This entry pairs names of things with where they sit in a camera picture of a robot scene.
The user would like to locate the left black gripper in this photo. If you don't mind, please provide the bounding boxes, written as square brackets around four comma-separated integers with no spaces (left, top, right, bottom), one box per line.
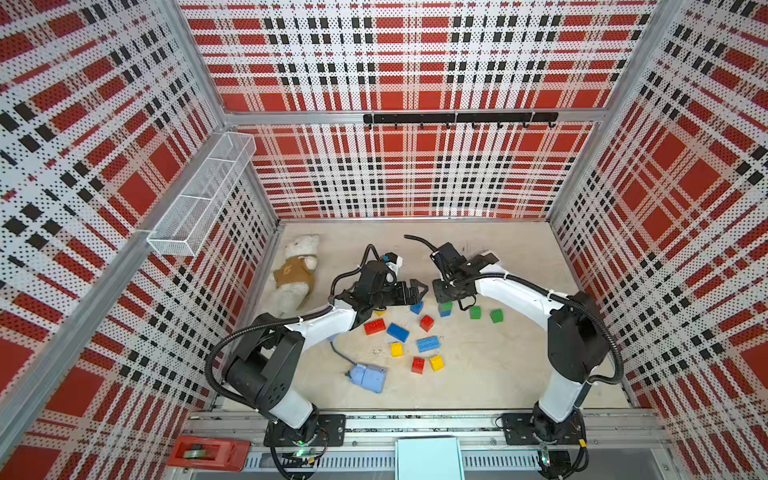
[370,279,428,309]

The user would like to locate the light blue long lego brick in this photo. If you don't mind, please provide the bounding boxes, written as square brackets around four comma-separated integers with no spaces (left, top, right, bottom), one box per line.
[416,336,440,353]

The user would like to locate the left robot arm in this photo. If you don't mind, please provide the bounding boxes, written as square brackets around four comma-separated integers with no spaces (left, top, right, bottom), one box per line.
[204,244,429,446]

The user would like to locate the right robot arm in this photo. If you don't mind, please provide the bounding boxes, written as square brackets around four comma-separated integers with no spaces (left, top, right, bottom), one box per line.
[404,234,625,445]

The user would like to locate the red small lego brick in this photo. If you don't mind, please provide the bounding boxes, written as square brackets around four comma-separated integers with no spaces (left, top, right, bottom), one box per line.
[419,315,435,332]

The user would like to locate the red long lego brick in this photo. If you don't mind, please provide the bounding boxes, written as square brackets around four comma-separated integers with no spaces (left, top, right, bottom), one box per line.
[363,318,387,336]

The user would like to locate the yellow square lego brick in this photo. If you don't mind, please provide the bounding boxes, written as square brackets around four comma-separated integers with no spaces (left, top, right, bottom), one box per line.
[390,342,404,358]

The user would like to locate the yellow small lego brick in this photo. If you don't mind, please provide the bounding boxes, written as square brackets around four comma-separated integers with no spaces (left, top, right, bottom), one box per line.
[429,355,445,371]

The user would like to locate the red square lego brick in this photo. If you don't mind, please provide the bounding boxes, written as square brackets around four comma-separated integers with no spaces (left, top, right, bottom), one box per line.
[411,357,425,375]

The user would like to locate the white digital clock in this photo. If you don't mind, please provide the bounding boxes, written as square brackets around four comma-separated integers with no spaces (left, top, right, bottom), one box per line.
[481,250,498,264]

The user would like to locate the white teddy bear brown shirt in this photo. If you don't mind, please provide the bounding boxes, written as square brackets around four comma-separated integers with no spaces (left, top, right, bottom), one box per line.
[262,234,320,318]

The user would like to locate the light blue tray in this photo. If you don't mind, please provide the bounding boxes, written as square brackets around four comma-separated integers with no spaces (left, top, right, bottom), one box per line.
[395,437,465,480]

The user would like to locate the red tool box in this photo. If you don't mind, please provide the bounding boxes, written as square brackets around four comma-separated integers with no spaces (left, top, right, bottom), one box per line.
[166,435,251,472]

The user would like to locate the light blue charger with cable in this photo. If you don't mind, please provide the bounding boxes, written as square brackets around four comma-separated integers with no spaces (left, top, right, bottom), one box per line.
[330,342,387,394]

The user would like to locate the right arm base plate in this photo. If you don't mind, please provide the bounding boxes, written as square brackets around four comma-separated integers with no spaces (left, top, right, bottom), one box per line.
[500,410,585,446]

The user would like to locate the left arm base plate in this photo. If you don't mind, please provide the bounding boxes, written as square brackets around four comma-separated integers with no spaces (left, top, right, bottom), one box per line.
[263,413,347,448]

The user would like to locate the black hook rail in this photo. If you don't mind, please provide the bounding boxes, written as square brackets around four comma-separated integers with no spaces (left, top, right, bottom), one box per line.
[362,111,560,127]

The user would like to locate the white wire mesh basket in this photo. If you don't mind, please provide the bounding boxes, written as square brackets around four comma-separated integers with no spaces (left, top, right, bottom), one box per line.
[148,132,255,257]

